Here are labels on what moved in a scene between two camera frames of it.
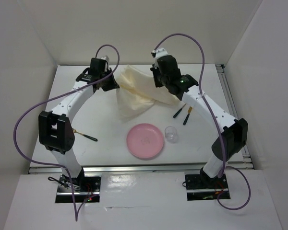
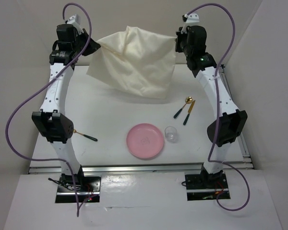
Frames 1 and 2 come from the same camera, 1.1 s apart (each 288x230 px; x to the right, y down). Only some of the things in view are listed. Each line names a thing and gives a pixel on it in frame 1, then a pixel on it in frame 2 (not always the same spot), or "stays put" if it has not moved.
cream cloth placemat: (137, 90) → (136, 61)
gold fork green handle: (85, 135) stays put
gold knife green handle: (189, 111) stays put
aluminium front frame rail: (235, 166) stays put
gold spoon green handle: (178, 111) stays put
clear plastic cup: (171, 134) stays put
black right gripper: (155, 71) → (179, 36)
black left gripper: (112, 86) → (91, 46)
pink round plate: (145, 140) stays put
